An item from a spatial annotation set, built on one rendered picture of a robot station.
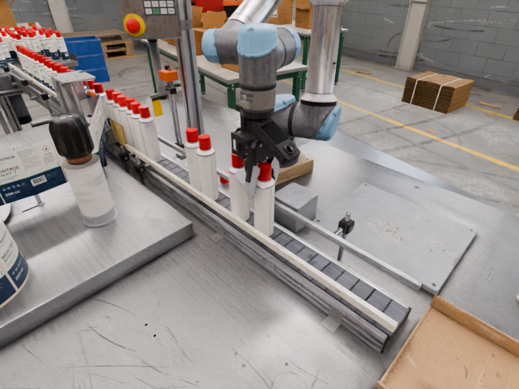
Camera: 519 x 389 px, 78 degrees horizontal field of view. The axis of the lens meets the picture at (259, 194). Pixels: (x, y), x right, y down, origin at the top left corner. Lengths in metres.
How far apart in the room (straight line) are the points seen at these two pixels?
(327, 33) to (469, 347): 0.84
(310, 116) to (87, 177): 0.65
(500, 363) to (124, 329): 0.75
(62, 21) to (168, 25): 7.52
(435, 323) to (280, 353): 0.34
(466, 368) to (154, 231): 0.75
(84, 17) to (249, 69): 8.09
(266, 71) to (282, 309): 0.50
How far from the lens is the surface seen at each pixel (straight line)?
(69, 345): 0.81
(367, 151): 1.43
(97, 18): 8.71
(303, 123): 1.05
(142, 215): 0.97
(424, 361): 0.76
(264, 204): 0.77
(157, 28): 1.10
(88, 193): 0.92
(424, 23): 6.67
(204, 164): 0.91
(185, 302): 0.79
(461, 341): 0.82
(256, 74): 0.64
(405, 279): 0.70
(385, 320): 0.69
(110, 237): 0.93
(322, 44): 1.03
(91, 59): 5.88
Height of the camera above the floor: 1.45
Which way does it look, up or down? 35 degrees down
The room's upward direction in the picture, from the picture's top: straight up
